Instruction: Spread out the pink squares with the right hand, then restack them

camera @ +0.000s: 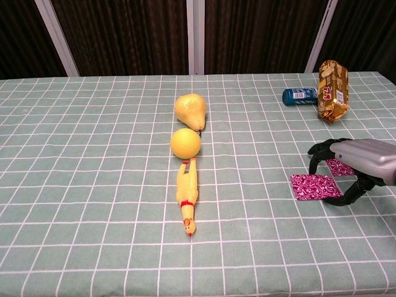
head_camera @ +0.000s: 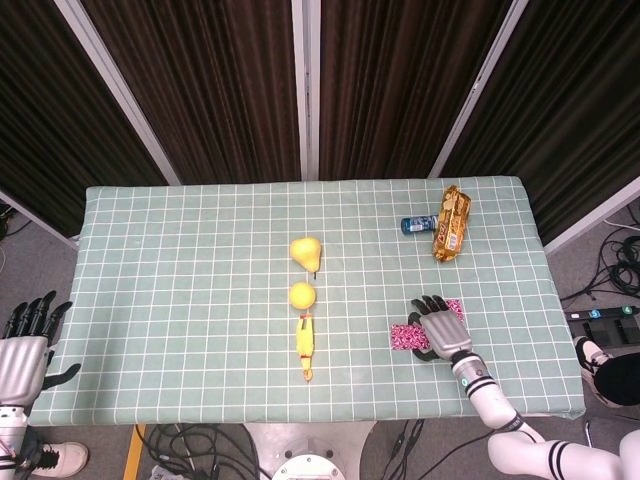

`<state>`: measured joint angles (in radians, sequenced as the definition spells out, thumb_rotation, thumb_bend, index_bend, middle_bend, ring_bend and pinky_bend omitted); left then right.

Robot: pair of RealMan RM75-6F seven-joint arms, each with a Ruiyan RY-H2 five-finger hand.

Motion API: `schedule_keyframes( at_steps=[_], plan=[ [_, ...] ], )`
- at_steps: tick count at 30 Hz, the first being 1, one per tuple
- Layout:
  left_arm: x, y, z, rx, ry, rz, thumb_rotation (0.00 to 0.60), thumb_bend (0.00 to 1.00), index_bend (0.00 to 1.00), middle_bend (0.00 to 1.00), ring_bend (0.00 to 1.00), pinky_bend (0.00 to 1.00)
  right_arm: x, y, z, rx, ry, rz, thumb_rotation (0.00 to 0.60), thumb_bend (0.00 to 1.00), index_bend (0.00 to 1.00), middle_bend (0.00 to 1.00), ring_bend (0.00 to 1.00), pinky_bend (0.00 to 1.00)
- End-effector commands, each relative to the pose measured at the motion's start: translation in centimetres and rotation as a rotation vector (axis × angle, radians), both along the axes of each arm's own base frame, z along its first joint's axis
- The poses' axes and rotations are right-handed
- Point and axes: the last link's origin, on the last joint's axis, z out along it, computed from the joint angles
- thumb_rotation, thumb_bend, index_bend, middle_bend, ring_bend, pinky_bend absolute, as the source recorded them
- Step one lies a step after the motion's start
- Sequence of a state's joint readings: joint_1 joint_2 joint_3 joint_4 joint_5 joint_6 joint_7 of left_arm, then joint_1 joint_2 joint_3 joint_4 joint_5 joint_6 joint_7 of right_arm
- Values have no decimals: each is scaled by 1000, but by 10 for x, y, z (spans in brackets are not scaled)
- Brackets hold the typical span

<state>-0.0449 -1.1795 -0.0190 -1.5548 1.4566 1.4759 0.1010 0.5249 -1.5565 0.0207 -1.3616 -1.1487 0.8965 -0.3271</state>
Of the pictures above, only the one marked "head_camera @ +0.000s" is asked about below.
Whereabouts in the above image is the white partition base rail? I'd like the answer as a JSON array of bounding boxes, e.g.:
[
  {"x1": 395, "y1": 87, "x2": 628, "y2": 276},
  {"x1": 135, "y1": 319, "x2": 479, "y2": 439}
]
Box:
[
  {"x1": 0, "y1": 189, "x2": 81, "y2": 250},
  {"x1": 543, "y1": 174, "x2": 640, "y2": 256}
]

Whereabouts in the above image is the white partition post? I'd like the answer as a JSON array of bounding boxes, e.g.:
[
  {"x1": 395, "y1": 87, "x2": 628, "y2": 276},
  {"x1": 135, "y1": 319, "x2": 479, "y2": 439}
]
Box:
[
  {"x1": 53, "y1": 0, "x2": 182, "y2": 186},
  {"x1": 428, "y1": 0, "x2": 532, "y2": 180},
  {"x1": 291, "y1": 0, "x2": 322, "y2": 182}
]

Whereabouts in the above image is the black trouser leg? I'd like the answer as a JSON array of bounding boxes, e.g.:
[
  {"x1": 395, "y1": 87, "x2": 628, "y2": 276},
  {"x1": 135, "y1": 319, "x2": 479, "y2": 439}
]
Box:
[{"x1": 593, "y1": 351, "x2": 640, "y2": 407}]

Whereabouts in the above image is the yellow pear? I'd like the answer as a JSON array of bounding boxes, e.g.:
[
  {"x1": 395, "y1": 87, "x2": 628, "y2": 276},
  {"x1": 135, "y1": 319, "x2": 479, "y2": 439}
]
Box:
[{"x1": 289, "y1": 236, "x2": 323, "y2": 280}]

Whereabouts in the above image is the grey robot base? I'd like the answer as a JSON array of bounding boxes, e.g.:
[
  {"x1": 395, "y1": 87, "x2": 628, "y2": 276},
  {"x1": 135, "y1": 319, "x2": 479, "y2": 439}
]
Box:
[{"x1": 243, "y1": 422, "x2": 377, "y2": 480}]

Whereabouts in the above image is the yellow ball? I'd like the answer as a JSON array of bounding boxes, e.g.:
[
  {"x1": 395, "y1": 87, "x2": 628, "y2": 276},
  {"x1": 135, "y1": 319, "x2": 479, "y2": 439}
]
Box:
[{"x1": 288, "y1": 281, "x2": 318, "y2": 310}]

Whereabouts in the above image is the yellow rubber chicken toy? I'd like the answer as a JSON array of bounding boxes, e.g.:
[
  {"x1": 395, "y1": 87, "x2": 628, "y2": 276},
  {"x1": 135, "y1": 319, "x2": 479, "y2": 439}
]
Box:
[{"x1": 294, "y1": 313, "x2": 317, "y2": 384}]

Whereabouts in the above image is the green white grid tablecloth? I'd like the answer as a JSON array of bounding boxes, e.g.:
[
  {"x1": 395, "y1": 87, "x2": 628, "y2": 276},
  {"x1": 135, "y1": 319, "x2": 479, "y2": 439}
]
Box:
[{"x1": 28, "y1": 174, "x2": 587, "y2": 426}]

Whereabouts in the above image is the dark brown partition panel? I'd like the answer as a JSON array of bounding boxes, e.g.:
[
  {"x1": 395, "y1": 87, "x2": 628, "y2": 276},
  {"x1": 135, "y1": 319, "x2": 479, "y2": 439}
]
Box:
[
  {"x1": 0, "y1": 0, "x2": 169, "y2": 241},
  {"x1": 319, "y1": 0, "x2": 516, "y2": 180},
  {"x1": 82, "y1": 0, "x2": 304, "y2": 185},
  {"x1": 439, "y1": 0, "x2": 640, "y2": 246}
]

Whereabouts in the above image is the blue cylindrical can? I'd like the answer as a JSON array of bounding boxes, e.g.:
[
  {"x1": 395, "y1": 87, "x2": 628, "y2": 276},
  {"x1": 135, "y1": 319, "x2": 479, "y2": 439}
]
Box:
[{"x1": 400, "y1": 213, "x2": 441, "y2": 235}]

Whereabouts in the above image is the black floor cable bundle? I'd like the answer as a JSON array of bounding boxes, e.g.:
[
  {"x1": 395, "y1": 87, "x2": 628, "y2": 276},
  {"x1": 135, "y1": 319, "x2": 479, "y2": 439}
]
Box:
[
  {"x1": 559, "y1": 219, "x2": 640, "y2": 304},
  {"x1": 134, "y1": 423, "x2": 261, "y2": 480}
]

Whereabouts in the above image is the yellow floor tape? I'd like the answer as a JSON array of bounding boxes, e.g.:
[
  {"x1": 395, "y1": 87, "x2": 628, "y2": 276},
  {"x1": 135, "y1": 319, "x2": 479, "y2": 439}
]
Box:
[{"x1": 122, "y1": 424, "x2": 147, "y2": 480}]

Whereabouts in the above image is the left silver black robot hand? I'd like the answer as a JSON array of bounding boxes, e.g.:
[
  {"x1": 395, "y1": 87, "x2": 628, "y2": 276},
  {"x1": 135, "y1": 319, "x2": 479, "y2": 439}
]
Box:
[{"x1": 0, "y1": 289, "x2": 82, "y2": 407}]

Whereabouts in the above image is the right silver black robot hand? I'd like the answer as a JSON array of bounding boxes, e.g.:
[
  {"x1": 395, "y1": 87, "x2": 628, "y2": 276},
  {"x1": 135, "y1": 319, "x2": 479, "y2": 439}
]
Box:
[{"x1": 407, "y1": 294, "x2": 475, "y2": 363}]

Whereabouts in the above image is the gold snack package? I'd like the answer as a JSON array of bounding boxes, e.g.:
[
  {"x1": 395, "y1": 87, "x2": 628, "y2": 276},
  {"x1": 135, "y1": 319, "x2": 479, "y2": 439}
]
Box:
[{"x1": 431, "y1": 184, "x2": 473, "y2": 264}]

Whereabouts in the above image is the white black sneaker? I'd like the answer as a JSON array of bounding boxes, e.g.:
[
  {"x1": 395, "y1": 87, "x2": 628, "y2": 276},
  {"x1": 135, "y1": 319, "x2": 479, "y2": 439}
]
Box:
[{"x1": 573, "y1": 335, "x2": 614, "y2": 386}]

